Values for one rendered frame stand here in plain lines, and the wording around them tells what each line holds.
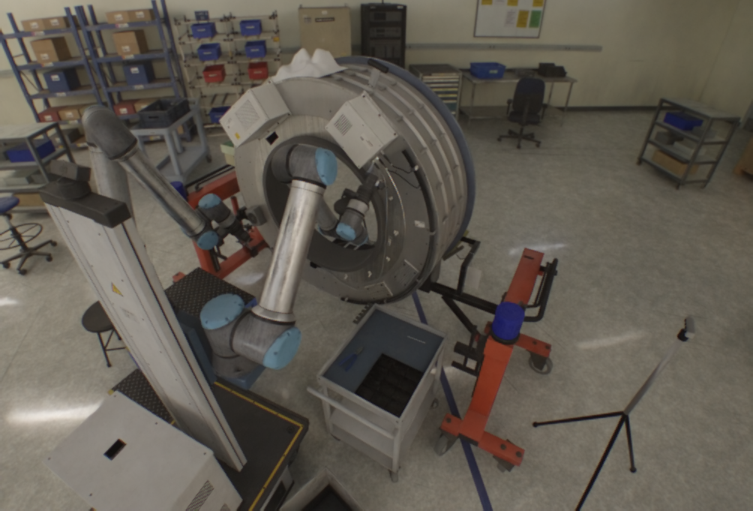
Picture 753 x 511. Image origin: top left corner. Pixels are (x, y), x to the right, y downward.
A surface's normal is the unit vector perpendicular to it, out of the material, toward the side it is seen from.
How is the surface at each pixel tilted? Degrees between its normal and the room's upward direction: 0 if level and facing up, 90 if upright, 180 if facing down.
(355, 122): 90
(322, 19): 90
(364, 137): 90
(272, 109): 55
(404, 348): 0
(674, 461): 0
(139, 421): 0
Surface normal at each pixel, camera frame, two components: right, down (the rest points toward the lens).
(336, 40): 0.16, 0.56
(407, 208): -0.51, 0.49
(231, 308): -0.08, -0.84
